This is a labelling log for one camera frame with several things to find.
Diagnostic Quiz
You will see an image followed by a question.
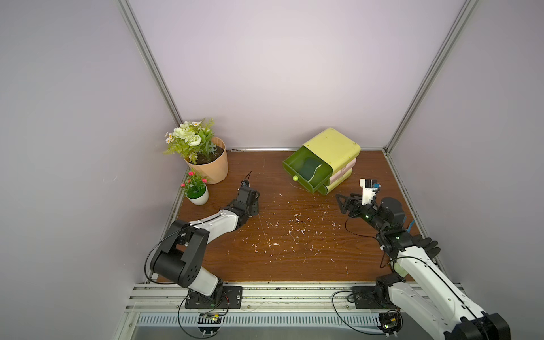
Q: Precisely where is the green pink drawer cabinet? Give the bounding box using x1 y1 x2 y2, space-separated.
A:
303 127 361 186

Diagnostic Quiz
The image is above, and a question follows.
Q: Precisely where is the green drawer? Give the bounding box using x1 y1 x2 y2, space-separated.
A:
317 180 341 196
282 146 333 195

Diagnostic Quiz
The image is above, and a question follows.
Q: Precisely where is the yellow green sponge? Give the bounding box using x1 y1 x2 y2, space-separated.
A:
299 157 322 181

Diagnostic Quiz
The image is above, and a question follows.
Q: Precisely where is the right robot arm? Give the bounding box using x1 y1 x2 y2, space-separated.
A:
336 194 511 339

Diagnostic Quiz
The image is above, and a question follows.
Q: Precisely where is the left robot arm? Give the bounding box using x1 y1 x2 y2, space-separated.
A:
146 179 259 305

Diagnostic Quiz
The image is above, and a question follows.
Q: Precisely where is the small white flower pot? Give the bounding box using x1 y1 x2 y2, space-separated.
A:
185 186 209 205

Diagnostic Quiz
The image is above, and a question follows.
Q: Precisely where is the pink flowers small plant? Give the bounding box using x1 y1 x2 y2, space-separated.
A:
181 170 208 199

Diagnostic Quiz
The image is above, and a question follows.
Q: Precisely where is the blue garden rake tool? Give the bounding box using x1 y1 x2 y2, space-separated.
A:
406 220 415 233

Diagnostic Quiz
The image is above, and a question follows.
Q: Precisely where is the white flowers green plant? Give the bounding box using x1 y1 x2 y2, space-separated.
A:
164 118 218 165

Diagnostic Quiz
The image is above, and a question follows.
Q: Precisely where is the black glove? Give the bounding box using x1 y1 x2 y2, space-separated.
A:
412 235 441 260

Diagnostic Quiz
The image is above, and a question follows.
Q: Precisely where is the right electronics board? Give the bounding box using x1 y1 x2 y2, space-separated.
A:
378 310 403 337

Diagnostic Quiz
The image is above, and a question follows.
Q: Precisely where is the electronics board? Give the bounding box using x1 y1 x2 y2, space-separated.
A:
197 313 224 339
378 310 403 337

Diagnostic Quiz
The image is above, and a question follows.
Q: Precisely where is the left electronics board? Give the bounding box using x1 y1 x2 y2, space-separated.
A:
197 313 224 339

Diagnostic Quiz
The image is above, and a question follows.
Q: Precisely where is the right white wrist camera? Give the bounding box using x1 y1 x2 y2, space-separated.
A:
359 178 381 205

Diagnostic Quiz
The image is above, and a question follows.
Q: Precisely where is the right black base cable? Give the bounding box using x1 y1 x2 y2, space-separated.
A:
331 290 385 336

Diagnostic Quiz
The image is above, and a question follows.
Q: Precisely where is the black base cable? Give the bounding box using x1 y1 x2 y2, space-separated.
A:
331 290 385 336
176 295 230 340

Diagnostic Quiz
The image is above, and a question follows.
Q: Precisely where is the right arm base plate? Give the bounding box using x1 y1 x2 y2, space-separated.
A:
351 286 397 310

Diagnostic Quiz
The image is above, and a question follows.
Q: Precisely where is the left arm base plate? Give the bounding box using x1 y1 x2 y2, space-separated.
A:
184 286 243 310

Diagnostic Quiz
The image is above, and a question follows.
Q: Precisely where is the aluminium front rail frame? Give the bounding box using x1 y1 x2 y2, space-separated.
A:
112 281 490 340

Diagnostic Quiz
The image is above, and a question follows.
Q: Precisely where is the left black base cable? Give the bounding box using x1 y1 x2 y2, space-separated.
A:
176 295 230 340

